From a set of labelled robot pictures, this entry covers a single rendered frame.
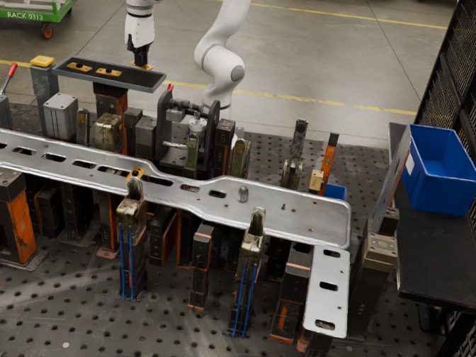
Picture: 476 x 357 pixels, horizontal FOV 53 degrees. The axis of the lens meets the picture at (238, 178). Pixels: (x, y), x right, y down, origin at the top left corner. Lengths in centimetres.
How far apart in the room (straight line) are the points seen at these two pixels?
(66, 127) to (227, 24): 68
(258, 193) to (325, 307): 45
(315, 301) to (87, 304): 70
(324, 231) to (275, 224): 14
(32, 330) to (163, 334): 37
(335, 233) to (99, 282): 75
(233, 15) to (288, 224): 82
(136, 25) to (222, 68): 37
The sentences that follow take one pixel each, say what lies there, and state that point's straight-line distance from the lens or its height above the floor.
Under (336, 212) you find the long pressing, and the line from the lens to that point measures 147.
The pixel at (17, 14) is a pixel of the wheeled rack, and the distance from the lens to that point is 535.
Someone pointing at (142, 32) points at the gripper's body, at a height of 134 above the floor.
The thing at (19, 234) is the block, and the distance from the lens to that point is 160.
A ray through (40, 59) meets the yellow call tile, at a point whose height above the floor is 116.
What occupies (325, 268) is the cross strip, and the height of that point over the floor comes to 100.
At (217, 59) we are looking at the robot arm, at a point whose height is 120.
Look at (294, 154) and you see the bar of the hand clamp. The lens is 149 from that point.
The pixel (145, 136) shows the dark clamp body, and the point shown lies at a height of 105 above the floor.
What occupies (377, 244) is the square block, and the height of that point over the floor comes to 106.
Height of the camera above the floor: 189
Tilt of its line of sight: 36 degrees down
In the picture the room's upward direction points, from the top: 7 degrees clockwise
